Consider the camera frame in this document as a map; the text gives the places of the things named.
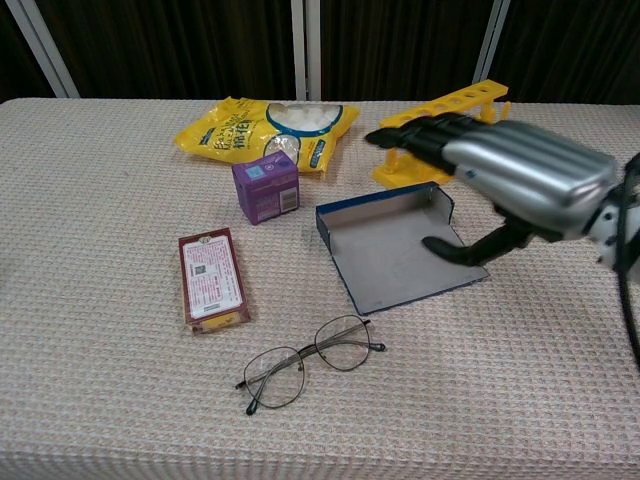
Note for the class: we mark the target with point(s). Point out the beige woven tablecloth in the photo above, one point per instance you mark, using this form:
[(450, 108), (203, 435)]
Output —
[(150, 390)]

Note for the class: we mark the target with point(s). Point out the yellow test tube rack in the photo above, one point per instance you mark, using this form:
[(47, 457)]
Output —
[(400, 170)]

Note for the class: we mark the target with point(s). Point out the white partition frame post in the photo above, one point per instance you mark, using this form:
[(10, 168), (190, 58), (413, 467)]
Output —
[(305, 50), (45, 47), (490, 42)]

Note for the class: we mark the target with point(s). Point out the red white flat box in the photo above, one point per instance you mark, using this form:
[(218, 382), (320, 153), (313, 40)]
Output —
[(212, 280)]

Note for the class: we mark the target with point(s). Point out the blue glasses case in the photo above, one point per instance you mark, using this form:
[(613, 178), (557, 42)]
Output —
[(395, 250)]

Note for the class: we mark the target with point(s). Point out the purple small carton box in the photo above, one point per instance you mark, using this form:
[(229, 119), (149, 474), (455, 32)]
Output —
[(266, 189)]

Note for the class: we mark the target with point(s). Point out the thin black metal-frame eyeglasses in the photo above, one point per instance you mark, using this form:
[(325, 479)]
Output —
[(305, 365)]

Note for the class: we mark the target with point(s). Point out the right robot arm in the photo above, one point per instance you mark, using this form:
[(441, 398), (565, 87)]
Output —
[(615, 235)]

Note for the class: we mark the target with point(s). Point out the yellow marshmallow bag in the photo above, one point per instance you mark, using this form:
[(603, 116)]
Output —
[(265, 132)]

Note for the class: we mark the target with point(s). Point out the dark curtain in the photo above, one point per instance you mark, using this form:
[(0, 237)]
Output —
[(175, 45)]

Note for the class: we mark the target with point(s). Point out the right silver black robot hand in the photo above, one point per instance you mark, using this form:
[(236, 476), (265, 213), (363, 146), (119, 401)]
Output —
[(525, 165)]

